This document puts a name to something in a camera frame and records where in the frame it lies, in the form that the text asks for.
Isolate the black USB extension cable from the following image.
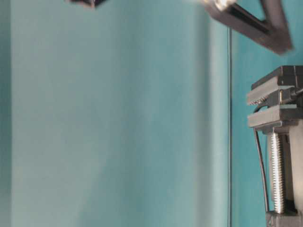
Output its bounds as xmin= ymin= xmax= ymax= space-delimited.
xmin=252 ymin=127 xmax=270 ymax=213

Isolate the black bench vise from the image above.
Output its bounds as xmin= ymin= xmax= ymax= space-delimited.
xmin=247 ymin=65 xmax=303 ymax=227

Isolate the black USB cable with plug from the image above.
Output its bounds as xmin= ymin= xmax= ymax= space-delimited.
xmin=279 ymin=87 xmax=303 ymax=105

